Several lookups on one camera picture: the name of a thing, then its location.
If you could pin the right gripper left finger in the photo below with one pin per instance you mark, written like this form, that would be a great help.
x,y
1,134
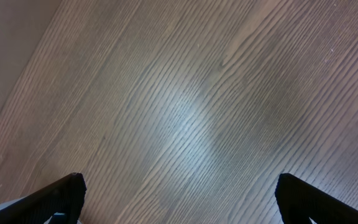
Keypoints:
x,y
48,202

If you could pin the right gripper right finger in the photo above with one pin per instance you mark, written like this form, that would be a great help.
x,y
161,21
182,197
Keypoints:
x,y
300,202

